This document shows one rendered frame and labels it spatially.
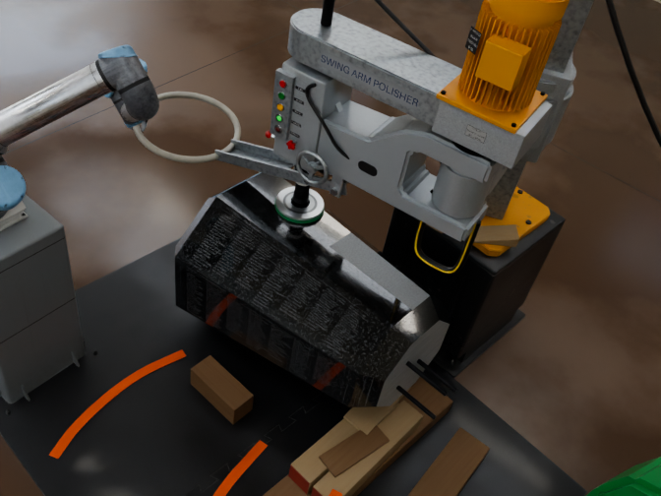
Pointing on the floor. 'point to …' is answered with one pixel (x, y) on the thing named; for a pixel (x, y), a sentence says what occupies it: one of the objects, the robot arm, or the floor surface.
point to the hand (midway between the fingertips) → (137, 127)
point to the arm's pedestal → (35, 304)
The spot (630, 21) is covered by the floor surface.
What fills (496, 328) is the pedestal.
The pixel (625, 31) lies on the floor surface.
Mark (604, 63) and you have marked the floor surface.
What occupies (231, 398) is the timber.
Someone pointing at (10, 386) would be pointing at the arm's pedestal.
